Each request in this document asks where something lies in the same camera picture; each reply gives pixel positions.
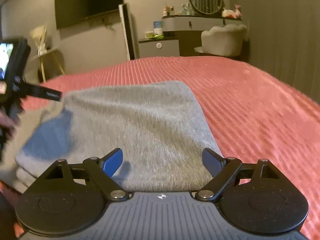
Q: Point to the pink ribbed bedspread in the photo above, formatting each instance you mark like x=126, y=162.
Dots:
x=271, y=127

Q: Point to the gold leg side table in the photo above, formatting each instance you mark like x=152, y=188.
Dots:
x=49, y=65

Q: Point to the white blue container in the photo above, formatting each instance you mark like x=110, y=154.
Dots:
x=158, y=28

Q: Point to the white shell chair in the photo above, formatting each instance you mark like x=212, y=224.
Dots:
x=223, y=41

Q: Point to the white leaning board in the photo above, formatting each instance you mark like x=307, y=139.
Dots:
x=125, y=18

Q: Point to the pink toy on vanity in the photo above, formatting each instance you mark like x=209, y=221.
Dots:
x=233, y=14

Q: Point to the grey vanity desk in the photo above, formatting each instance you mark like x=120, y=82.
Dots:
x=188, y=28

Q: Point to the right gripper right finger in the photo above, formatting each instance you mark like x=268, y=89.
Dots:
x=223, y=170

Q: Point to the person left hand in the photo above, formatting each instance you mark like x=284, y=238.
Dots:
x=9, y=125

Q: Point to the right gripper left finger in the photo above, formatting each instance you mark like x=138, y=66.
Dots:
x=101, y=170

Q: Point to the grey small cabinet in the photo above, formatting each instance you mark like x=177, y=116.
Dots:
x=166, y=47

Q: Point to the black wall television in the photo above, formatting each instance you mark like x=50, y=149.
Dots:
x=72, y=12

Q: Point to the grey sweatpants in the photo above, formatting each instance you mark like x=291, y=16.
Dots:
x=160, y=128

